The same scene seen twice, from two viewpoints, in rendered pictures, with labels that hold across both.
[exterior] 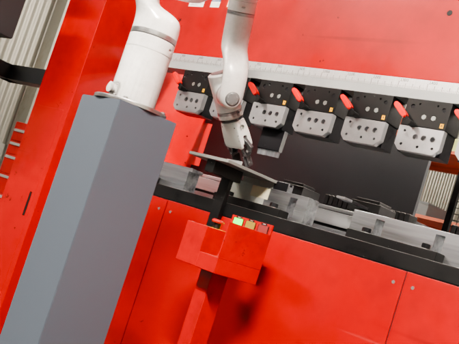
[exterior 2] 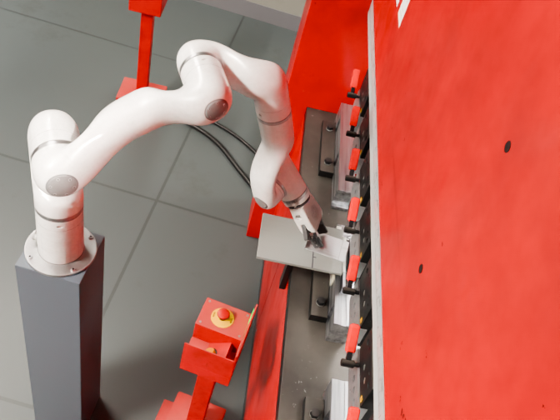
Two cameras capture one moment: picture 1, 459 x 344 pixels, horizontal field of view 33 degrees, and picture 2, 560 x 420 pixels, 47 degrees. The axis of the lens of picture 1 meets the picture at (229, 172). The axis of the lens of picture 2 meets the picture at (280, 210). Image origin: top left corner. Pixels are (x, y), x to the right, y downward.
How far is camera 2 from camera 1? 241 cm
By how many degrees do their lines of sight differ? 61
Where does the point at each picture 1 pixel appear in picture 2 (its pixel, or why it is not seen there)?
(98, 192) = (28, 314)
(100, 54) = (325, 10)
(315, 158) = not seen: hidden behind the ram
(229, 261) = (193, 366)
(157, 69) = (51, 241)
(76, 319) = (51, 369)
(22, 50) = not seen: outside the picture
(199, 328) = (200, 382)
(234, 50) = (263, 153)
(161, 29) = (41, 212)
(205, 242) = (197, 332)
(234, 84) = (257, 192)
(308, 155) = not seen: hidden behind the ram
